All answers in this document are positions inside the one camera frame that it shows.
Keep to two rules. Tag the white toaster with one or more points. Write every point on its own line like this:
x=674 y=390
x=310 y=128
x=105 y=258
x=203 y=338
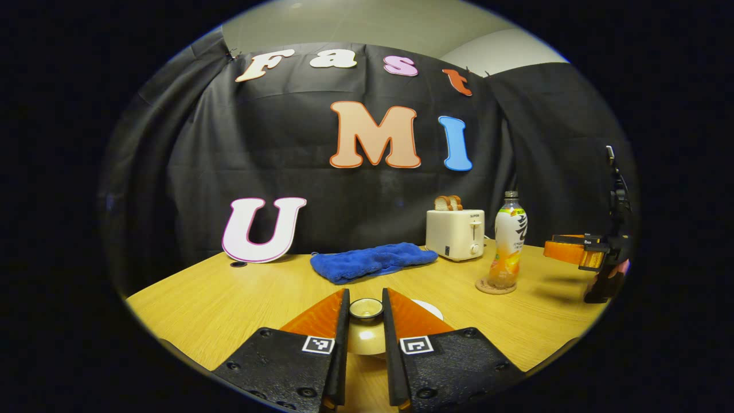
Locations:
x=456 y=235

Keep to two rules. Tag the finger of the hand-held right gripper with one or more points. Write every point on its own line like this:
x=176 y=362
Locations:
x=567 y=252
x=579 y=237

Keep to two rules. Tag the blue towel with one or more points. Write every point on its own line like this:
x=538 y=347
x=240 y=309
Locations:
x=373 y=261

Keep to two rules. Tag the clear water bottle white label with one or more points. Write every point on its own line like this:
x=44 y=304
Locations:
x=508 y=241

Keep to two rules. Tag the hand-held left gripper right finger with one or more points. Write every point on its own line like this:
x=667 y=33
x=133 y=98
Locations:
x=391 y=344

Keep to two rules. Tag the round cork coaster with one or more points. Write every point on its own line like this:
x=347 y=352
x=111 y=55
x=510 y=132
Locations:
x=484 y=288

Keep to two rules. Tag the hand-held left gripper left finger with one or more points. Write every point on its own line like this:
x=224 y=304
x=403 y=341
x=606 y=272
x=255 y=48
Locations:
x=342 y=344

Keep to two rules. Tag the bread slice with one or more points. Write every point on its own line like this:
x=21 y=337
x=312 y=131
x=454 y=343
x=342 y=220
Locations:
x=456 y=202
x=442 y=203

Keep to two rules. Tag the cream teacup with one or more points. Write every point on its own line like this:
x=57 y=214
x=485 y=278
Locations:
x=430 y=310

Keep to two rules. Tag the cream teacup lid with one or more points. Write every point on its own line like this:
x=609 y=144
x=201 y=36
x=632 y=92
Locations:
x=366 y=338

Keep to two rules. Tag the black backdrop cloth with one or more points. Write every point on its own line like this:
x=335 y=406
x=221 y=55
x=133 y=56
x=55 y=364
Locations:
x=200 y=172

